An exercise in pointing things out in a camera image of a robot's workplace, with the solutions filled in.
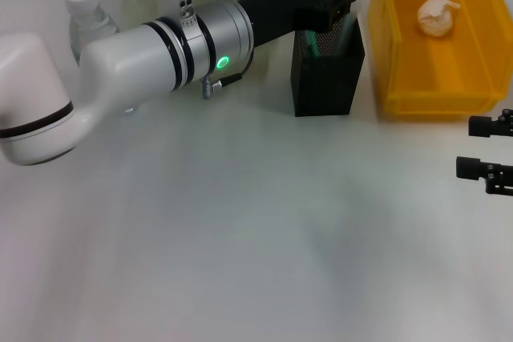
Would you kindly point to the yellow plastic bin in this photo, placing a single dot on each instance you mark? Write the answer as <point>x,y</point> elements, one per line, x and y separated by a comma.
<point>437,57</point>

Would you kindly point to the mint green utility knife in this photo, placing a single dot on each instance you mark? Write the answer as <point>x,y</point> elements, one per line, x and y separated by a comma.
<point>310,43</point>

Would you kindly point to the clear green-label water bottle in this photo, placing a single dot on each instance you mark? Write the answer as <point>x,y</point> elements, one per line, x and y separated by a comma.
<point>90,17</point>

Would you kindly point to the silver marker pen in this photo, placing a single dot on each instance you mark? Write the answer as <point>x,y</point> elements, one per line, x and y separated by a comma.
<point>342,35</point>

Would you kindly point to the white paper ball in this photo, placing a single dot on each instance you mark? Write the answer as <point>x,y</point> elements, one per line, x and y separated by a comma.
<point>435,17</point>

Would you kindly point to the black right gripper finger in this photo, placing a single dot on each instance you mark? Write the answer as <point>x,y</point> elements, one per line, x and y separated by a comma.
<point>489,123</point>
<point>481,170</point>

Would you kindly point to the black mesh pen holder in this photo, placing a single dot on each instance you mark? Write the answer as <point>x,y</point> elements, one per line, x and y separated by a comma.
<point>324,81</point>

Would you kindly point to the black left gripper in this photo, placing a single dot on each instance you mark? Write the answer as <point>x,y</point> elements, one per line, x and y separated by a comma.
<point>280,9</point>

